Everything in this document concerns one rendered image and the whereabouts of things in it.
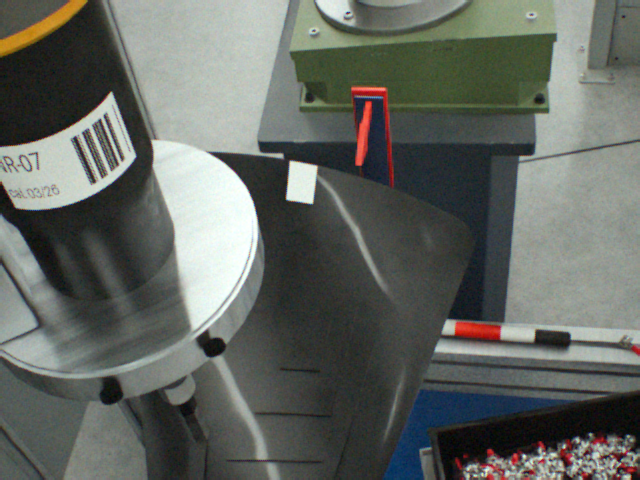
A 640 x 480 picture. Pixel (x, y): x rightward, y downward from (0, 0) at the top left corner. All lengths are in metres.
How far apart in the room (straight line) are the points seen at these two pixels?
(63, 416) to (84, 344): 1.61
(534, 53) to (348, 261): 0.48
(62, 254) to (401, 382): 0.31
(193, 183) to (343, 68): 0.75
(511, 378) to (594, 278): 1.12
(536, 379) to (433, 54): 0.35
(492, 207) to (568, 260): 0.99
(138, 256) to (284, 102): 0.84
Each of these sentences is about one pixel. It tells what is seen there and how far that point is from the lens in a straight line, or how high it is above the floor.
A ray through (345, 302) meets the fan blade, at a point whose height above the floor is 1.21.
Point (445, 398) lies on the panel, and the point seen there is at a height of 0.73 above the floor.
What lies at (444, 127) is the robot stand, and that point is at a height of 0.93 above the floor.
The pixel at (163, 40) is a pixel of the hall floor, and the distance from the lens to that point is 2.75.
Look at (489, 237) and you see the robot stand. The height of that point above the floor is 0.75.
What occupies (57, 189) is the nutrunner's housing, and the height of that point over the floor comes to 1.49.
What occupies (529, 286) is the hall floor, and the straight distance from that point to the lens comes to 1.98.
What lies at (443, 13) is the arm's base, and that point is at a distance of 0.94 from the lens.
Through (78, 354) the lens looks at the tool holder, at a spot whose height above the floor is 1.45.
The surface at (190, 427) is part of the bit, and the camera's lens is 0.27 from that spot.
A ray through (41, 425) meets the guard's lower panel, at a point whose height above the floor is 0.21.
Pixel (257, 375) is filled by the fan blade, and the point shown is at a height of 1.21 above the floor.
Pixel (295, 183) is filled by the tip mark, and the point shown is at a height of 1.21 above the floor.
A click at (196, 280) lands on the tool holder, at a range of 0.19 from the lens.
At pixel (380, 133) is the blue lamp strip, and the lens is 0.65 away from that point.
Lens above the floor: 1.60
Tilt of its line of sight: 51 degrees down
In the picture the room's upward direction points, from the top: 10 degrees counter-clockwise
